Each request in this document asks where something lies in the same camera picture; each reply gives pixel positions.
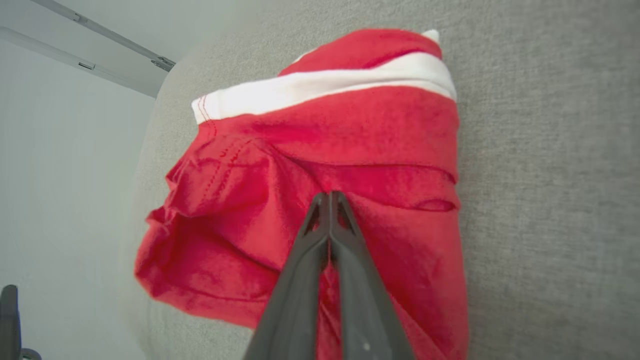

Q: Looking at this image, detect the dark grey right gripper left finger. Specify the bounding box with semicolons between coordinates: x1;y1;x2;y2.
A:
243;192;331;360

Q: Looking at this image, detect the red Bulls shorts white stripe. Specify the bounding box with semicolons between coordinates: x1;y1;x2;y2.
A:
134;28;470;360

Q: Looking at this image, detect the grey fabric sofa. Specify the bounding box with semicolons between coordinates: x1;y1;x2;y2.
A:
117;0;640;360

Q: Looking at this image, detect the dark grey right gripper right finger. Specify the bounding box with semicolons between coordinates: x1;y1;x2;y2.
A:
330;191;416;360

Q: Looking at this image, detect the grey aluminium wall rail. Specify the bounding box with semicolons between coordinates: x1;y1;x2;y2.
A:
0;0;177;99

